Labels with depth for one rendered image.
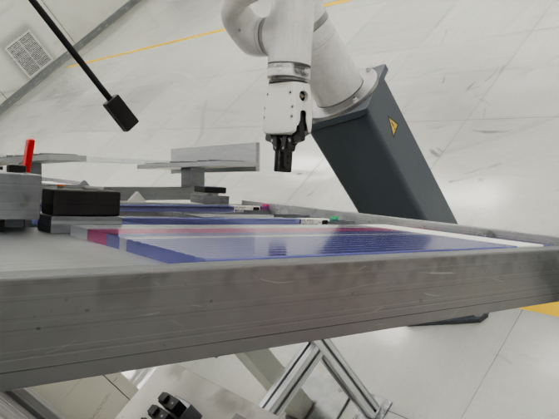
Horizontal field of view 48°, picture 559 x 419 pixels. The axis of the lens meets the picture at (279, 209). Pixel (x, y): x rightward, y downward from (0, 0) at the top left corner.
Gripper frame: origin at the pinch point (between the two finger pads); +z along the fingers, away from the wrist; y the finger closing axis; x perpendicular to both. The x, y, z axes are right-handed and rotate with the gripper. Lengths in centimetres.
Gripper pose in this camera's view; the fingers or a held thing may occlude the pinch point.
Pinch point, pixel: (283, 161)
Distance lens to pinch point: 123.3
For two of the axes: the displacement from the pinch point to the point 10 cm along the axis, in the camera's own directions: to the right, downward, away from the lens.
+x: -7.7, -0.2, -6.4
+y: -6.4, -0.8, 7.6
